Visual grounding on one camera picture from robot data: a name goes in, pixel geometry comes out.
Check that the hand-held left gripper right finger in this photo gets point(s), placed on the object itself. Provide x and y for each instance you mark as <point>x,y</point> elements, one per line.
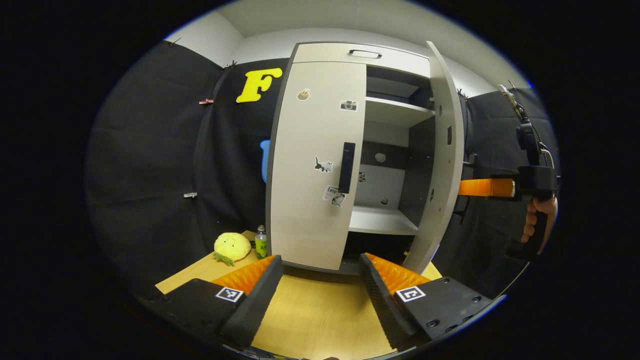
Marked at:
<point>382,305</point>

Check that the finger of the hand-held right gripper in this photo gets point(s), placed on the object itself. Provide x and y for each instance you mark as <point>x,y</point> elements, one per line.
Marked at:
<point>485,187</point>

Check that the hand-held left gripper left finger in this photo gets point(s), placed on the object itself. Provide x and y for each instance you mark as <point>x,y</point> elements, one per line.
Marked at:
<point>255,305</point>

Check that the white double-door shoe cabinet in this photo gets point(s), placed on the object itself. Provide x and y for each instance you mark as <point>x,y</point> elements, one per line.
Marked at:
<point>325,52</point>

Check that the white cabinet shelf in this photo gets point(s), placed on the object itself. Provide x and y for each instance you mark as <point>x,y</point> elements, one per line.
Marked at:
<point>382,220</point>
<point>395,111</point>

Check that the black backdrop cloth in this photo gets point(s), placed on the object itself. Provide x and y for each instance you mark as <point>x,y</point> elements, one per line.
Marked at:
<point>495,130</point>
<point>145,160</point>

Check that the green drink bottle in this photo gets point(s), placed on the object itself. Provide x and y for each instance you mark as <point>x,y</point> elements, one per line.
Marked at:
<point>261,244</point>

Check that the yellow plush toy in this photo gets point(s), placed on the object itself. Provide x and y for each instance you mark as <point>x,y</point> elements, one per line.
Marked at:
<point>232,246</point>

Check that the black binder clip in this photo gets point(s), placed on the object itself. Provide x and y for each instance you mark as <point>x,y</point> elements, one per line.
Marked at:
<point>230,65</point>

